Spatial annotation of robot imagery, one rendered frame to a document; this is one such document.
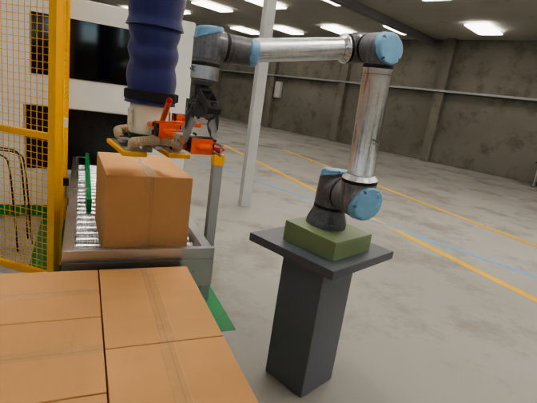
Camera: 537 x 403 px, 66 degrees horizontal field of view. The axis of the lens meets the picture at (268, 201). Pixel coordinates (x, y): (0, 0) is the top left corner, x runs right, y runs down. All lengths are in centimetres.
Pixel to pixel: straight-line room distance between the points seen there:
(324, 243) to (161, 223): 81
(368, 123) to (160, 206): 105
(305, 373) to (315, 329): 24
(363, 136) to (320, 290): 71
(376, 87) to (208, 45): 67
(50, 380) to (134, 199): 94
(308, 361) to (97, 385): 107
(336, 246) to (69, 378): 108
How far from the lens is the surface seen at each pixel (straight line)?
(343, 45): 176
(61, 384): 138
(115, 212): 205
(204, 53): 137
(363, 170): 173
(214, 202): 266
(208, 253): 214
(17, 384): 140
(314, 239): 183
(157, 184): 204
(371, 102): 169
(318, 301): 195
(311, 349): 208
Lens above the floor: 139
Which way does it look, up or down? 14 degrees down
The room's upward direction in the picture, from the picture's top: 8 degrees clockwise
